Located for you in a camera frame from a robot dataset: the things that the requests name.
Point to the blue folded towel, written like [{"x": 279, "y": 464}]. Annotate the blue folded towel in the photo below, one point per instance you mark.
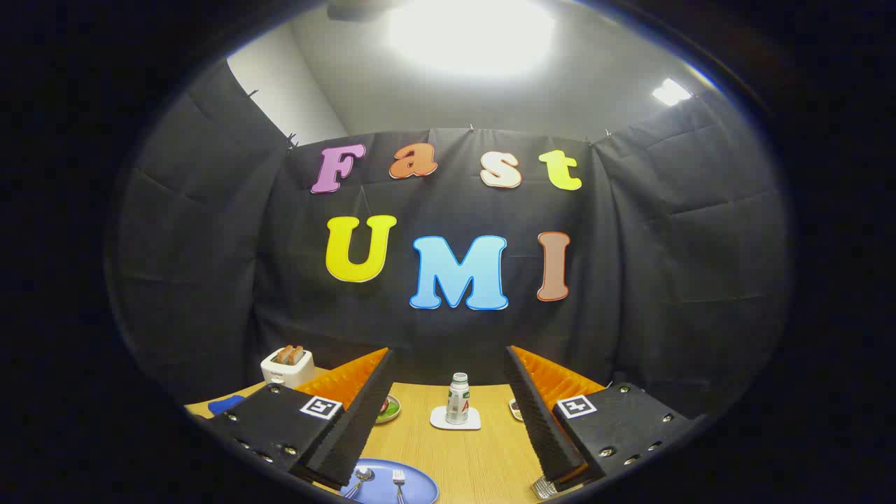
[{"x": 225, "y": 404}]

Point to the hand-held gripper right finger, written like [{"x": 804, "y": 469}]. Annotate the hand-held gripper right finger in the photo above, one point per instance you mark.
[{"x": 542, "y": 427}]

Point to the small ceiling light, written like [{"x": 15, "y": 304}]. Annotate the small ceiling light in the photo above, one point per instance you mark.
[{"x": 670, "y": 92}]

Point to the white square coaster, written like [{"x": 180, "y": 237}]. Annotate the white square coaster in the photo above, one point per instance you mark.
[{"x": 474, "y": 423}]

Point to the silver drink bottle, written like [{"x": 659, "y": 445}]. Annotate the silver drink bottle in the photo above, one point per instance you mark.
[{"x": 458, "y": 399}]

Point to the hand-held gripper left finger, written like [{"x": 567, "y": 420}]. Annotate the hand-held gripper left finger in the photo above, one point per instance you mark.
[{"x": 357, "y": 434}]

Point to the blue round plate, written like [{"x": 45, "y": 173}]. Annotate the blue round plate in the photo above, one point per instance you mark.
[{"x": 381, "y": 491}]

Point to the large ceiling light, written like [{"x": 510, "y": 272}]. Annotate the large ceiling light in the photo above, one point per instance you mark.
[{"x": 469, "y": 31}]

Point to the plate of toy food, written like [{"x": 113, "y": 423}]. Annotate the plate of toy food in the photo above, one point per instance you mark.
[{"x": 389, "y": 413}]

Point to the white divided seasoning tray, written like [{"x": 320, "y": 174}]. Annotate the white divided seasoning tray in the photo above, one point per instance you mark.
[{"x": 516, "y": 410}]

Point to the toast slice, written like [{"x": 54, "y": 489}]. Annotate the toast slice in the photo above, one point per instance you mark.
[
  {"x": 284, "y": 355},
  {"x": 299, "y": 353}
]

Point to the white toaster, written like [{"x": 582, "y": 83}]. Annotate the white toaster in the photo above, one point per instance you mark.
[{"x": 283, "y": 372}]

